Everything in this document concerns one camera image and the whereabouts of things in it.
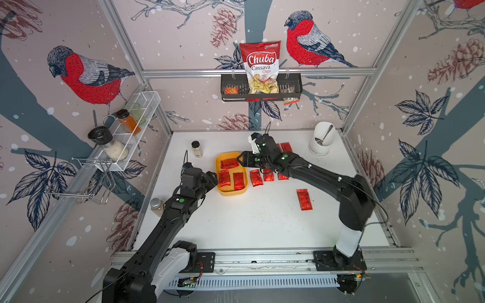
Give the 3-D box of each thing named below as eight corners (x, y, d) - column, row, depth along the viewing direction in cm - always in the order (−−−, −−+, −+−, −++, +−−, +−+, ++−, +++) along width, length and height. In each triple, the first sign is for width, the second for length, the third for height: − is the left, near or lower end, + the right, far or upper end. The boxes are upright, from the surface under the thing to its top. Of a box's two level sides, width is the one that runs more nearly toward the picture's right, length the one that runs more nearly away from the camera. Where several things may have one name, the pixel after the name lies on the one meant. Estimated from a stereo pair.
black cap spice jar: (194, 157, 110) (190, 147, 103) (196, 151, 114) (192, 140, 106) (201, 157, 110) (198, 147, 103) (203, 151, 114) (199, 140, 106)
